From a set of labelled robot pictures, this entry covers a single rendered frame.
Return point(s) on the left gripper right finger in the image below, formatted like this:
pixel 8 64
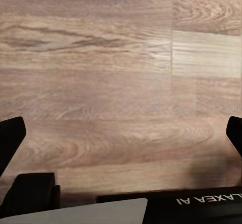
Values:
pixel 234 132

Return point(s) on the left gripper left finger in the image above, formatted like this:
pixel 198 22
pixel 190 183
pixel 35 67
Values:
pixel 12 133

